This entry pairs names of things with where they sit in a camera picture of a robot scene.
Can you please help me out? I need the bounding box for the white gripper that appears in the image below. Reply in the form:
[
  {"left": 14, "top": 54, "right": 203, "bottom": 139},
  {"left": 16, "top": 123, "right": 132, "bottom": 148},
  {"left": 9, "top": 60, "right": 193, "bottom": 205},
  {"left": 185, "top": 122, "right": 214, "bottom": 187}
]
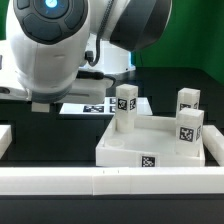
[{"left": 0, "top": 70, "right": 115, "bottom": 104}]

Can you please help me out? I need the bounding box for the white square tabletop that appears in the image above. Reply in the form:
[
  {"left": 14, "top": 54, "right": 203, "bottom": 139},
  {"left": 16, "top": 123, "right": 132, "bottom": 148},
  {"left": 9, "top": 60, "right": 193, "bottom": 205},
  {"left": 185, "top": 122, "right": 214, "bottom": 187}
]
[{"left": 95, "top": 116, "right": 205, "bottom": 167}]

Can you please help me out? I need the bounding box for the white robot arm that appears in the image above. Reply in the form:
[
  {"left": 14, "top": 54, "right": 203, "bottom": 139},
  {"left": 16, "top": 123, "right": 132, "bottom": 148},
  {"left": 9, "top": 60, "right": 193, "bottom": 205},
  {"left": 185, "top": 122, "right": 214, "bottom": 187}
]
[{"left": 0, "top": 0, "right": 172, "bottom": 104}]

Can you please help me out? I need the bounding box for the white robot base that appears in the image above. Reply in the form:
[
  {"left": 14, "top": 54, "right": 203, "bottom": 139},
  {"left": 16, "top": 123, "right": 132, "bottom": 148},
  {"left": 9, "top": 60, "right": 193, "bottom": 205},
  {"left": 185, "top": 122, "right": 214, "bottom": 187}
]
[{"left": 82, "top": 41, "right": 135, "bottom": 75}]

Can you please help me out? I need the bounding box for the white fiducial marker board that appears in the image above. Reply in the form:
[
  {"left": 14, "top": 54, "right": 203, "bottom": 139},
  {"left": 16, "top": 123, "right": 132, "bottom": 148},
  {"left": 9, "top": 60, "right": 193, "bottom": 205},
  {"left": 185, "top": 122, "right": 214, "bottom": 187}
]
[{"left": 60, "top": 97, "right": 152, "bottom": 115}]

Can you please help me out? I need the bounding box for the white obstacle fence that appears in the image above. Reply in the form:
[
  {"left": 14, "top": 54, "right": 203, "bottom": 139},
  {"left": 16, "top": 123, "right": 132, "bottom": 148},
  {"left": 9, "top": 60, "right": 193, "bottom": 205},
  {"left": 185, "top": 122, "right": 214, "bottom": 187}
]
[{"left": 0, "top": 124, "right": 224, "bottom": 196}]

